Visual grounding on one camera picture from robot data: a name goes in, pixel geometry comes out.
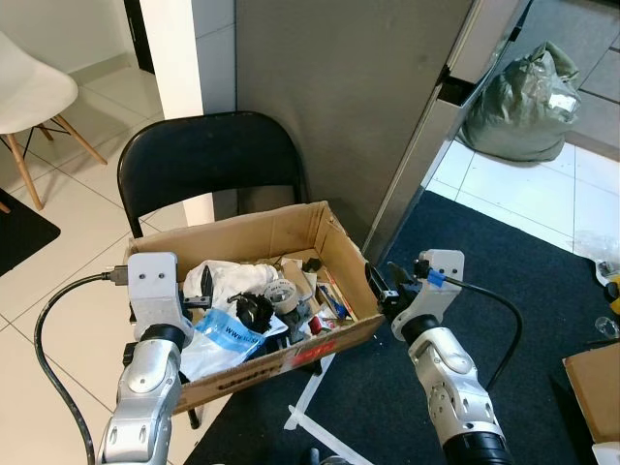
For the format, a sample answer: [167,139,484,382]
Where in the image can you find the black folding chair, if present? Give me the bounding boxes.
[116,111,311,429]

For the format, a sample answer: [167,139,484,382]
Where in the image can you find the small black floor mat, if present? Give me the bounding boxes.
[0,189,61,277]

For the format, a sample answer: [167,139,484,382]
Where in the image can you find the grey robot right leg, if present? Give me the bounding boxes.
[308,446,352,465]

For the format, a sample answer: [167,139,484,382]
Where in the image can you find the green filled rubbish bag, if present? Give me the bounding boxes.
[460,41,582,163]

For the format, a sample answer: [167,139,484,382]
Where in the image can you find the white shell chair wooden legs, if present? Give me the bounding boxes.
[0,32,108,210]

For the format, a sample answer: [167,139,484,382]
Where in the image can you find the black crumpled trash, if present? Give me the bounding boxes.
[237,294,277,335]

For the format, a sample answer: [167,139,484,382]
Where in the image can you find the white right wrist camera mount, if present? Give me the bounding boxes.
[392,249,466,335]

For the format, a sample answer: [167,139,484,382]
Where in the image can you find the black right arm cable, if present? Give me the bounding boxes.
[441,276,524,390]

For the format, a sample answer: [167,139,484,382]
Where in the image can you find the grey tape roll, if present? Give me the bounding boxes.
[263,279,303,316]

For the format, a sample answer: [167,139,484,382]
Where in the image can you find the red blue packaging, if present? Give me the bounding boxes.
[315,266,356,326]

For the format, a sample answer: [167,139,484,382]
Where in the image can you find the brown cardboard box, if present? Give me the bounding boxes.
[564,341,620,444]

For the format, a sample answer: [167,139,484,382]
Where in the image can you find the clear plastic cup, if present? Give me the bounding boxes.
[593,316,620,340]

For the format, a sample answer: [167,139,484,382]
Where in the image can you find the dark blue carpet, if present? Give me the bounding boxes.
[184,189,620,465]

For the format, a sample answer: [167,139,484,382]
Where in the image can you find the grey metal cabinet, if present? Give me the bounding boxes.
[235,0,534,263]

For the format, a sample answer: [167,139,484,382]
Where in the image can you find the white plastic bag blue print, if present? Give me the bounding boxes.
[179,308,267,381]

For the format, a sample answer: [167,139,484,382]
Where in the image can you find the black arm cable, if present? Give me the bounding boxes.
[441,276,524,390]
[34,269,132,458]

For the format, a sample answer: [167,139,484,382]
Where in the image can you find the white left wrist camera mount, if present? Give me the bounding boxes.
[126,252,195,340]

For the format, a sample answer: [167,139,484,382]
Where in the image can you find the white tape strip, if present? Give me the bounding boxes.
[289,415,371,465]
[286,354,336,432]

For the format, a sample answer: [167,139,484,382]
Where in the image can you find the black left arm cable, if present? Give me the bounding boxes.
[34,269,132,458]

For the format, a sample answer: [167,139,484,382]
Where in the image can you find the open printed cardboard box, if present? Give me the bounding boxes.
[126,201,386,416]

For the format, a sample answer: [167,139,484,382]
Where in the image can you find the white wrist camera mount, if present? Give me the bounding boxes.
[126,252,195,340]
[392,249,466,335]

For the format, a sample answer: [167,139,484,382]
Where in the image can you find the white crumpled paper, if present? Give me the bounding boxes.
[184,260,282,313]

